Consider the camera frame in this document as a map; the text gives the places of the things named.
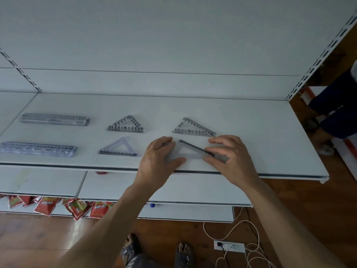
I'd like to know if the white metal shelving unit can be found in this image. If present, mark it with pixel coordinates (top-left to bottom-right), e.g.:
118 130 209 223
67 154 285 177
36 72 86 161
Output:
0 0 357 223

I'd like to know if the clear straight ruler stack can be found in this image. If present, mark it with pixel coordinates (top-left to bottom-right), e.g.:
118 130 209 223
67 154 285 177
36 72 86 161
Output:
0 141 78 158
19 113 90 127

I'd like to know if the person's left forearm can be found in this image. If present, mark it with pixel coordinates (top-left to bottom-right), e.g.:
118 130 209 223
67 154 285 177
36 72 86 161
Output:
53 182 165 268

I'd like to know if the white cable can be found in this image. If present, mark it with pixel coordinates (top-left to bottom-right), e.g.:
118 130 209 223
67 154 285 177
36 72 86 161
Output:
203 206 277 268

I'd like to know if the person's dark sandal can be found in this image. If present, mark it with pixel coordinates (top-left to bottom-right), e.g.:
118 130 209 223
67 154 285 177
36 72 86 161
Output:
120 233 141 267
174 242 195 268

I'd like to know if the person's left dark sandal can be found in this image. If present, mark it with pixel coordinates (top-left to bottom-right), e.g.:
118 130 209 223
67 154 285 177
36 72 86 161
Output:
120 233 141 267

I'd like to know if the row of red snack packets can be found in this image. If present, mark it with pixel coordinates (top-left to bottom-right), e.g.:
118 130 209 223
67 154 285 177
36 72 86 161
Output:
0 194 115 221

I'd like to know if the clear scalene set square stack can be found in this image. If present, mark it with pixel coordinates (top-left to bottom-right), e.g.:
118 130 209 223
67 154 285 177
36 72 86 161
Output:
171 117 218 138
165 139 229 164

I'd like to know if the person's right dark sandal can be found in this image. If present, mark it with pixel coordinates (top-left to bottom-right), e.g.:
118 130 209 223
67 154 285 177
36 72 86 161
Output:
174 242 195 268

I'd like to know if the black plug with cable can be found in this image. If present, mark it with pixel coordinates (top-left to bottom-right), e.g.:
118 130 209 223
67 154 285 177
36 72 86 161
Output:
217 242 231 268

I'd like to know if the person's grey trouser leg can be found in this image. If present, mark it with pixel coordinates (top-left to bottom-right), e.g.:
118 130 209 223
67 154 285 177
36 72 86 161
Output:
125 253 163 268

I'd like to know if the white slotted shelf upright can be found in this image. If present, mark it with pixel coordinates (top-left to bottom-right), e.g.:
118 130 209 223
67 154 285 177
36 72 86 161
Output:
286 10 357 101
0 48 42 92

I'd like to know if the clear isosceles set square stack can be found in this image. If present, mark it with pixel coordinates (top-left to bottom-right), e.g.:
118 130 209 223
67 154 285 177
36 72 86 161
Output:
99 137 138 157
107 115 146 134

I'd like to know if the person's right forearm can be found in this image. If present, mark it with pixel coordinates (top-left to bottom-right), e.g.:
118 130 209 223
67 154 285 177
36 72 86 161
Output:
240 178 347 268

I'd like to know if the person's right hand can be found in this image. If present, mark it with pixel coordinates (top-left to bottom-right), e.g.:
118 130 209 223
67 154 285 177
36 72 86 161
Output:
203 135 262 191

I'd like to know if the white power strip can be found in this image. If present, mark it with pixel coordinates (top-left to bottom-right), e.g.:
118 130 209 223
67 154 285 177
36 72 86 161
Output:
213 240 246 254

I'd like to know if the person's left hand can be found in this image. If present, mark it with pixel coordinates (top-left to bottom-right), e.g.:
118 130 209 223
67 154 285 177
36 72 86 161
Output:
133 136 187 193

